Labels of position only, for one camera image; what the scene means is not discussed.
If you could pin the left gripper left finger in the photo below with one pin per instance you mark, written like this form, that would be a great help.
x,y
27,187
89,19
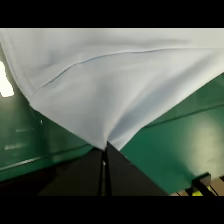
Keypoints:
x,y
83,176

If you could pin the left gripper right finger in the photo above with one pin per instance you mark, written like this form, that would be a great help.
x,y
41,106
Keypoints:
x,y
128,176

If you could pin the pale blue shirt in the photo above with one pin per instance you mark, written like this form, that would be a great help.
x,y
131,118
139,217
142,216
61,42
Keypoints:
x,y
113,83

